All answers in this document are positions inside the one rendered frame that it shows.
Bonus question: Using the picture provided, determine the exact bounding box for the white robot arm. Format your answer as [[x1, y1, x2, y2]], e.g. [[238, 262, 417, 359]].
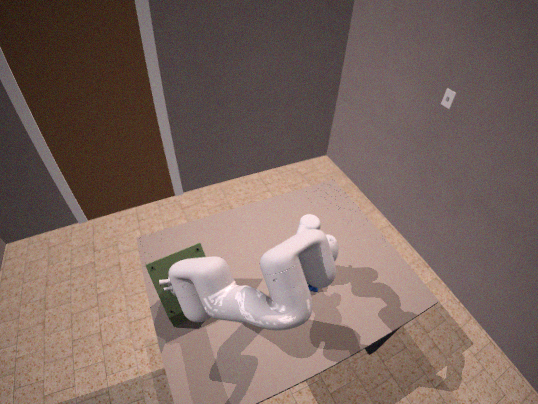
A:
[[159, 214, 338, 330]]

